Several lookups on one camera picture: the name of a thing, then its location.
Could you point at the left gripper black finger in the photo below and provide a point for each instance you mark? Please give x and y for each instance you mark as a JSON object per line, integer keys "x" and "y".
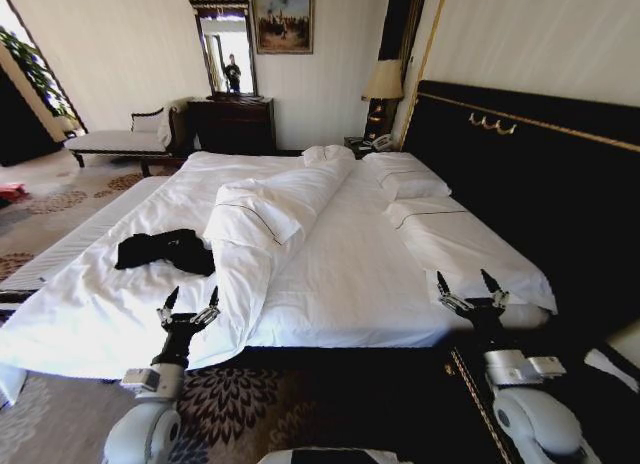
{"x": 170, "y": 304}
{"x": 211, "y": 306}

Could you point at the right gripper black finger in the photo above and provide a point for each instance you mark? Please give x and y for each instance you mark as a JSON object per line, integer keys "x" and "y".
{"x": 495, "y": 289}
{"x": 447, "y": 294}

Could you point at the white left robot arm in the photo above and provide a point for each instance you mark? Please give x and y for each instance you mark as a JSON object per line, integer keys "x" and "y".
{"x": 150, "y": 424}

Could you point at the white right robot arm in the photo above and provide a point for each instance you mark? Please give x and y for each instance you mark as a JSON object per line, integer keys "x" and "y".
{"x": 535, "y": 414}

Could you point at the white sheeted bed mattress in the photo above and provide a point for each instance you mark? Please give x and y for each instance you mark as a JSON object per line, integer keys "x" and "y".
{"x": 360, "y": 279}

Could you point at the white duvet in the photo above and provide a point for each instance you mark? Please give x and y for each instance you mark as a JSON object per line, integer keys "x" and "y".
{"x": 150, "y": 304}

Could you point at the black crumpled garment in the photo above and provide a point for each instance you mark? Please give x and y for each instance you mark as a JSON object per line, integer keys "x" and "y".
{"x": 165, "y": 251}

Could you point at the white pillow with dark piping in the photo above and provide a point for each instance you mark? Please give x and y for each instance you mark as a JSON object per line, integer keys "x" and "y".
{"x": 407, "y": 176}
{"x": 250, "y": 211}
{"x": 465, "y": 244}

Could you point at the dark gold-trimmed bedside cabinet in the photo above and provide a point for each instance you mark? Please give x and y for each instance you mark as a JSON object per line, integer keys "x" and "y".
{"x": 550, "y": 344}

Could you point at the black gold-trimmed headboard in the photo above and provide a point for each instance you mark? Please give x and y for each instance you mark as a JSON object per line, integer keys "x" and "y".
{"x": 540, "y": 184}

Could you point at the white desk telephone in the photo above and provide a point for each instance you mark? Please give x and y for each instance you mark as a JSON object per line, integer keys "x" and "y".
{"x": 383, "y": 142}

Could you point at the white upholstered chaise longue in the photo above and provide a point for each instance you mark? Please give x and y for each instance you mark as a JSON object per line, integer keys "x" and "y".
{"x": 115, "y": 141}

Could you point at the dark wooden nightstand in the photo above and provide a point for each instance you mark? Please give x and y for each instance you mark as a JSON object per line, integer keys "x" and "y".
{"x": 356, "y": 145}

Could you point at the white chaise cushion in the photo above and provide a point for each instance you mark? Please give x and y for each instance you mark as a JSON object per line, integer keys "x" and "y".
{"x": 150, "y": 124}

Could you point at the dark wooden dresser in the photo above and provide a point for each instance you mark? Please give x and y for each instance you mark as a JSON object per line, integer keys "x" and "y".
{"x": 232, "y": 126}

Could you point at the folded white bathrobe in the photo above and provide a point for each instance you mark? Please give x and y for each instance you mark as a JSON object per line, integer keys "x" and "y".
{"x": 326, "y": 155}

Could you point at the white robot front shell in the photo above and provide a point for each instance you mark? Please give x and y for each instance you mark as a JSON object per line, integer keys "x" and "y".
{"x": 325, "y": 456}

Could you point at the red item on floor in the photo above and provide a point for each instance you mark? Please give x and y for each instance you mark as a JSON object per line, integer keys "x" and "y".
{"x": 12, "y": 191}

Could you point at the beige shade table lamp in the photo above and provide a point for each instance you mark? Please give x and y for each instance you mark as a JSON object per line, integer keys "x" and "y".
{"x": 382, "y": 81}

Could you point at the person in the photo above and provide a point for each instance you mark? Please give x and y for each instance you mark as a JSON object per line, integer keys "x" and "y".
{"x": 232, "y": 74}

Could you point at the green leafy plant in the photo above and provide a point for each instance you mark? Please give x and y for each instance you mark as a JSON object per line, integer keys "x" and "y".
{"x": 30, "y": 64}

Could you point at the gold framed painting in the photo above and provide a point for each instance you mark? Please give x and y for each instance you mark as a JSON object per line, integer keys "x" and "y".
{"x": 282, "y": 21}

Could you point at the dark wooden bed frame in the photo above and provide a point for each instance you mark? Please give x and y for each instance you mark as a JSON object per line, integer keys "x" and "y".
{"x": 340, "y": 356}

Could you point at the dark framed wall mirror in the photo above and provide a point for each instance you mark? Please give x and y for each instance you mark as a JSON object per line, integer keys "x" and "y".
{"x": 227, "y": 59}

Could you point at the dark gold-trimmed wall pillar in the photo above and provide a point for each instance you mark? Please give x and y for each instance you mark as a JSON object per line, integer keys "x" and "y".
{"x": 402, "y": 19}

